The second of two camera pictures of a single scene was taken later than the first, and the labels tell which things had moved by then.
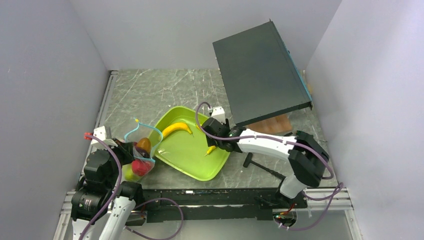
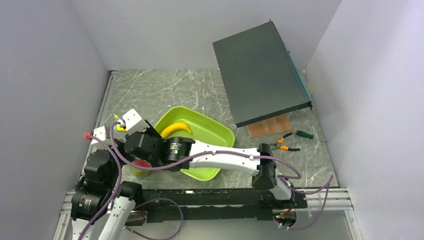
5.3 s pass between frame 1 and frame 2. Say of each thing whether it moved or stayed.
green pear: moved
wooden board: stayed
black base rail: stayed
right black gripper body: moved
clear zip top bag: moved
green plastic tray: stayed
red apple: stayed
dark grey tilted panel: stayed
